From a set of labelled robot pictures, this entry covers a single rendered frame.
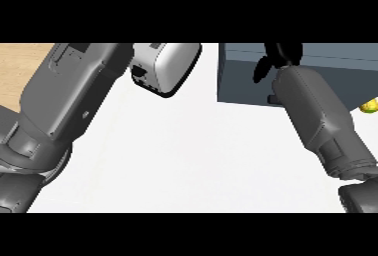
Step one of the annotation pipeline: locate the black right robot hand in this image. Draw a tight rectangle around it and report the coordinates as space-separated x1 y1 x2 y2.
251 42 304 85

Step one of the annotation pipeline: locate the dark grey drawer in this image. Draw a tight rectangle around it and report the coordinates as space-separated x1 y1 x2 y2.
217 42 378 113

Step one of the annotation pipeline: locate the yellow green vegetable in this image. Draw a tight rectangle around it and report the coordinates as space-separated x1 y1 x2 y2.
357 97 378 115

